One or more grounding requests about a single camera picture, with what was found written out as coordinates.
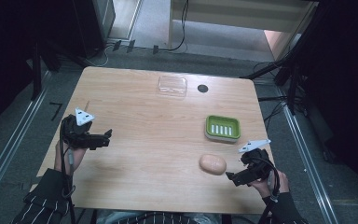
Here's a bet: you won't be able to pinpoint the black hanging cable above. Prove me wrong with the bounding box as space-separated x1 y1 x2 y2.
152 0 190 56

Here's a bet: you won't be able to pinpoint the person's right hand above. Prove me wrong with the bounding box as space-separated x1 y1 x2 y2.
249 169 291 199

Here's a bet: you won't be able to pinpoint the black floor cables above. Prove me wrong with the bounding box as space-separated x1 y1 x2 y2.
252 61 306 132

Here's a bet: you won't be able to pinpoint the black metal stand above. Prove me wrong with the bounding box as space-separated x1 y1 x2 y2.
240 0 337 116

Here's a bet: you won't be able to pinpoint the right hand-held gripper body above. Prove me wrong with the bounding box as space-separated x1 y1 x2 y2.
238 138 276 185

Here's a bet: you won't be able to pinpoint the metal floor rail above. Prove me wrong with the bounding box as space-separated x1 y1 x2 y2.
274 87 340 224
0 70 53 216

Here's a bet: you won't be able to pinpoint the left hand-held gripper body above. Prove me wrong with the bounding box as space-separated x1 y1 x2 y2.
60 106 106 152

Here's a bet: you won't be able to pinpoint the black cabinet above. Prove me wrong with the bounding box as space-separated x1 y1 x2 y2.
70 0 117 60

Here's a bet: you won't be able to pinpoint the green soap dish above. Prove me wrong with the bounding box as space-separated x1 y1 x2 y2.
204 115 241 145

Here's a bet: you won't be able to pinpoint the right hand-held gripper cable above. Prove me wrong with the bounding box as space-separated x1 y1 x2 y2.
244 155 282 224

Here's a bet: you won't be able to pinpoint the clear plastic container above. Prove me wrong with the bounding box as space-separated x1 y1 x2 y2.
157 75 188 98

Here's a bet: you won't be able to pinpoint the person's left hand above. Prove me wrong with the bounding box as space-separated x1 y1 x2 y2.
53 139 89 175

